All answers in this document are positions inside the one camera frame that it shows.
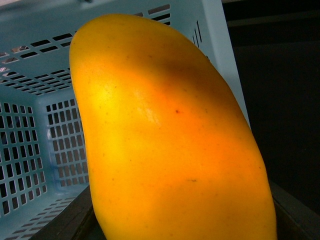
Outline light blue plastic basket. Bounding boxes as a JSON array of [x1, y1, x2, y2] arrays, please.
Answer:
[[0, 0, 247, 240]]

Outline yellow mango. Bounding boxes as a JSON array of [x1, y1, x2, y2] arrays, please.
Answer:
[[69, 14, 277, 240]]

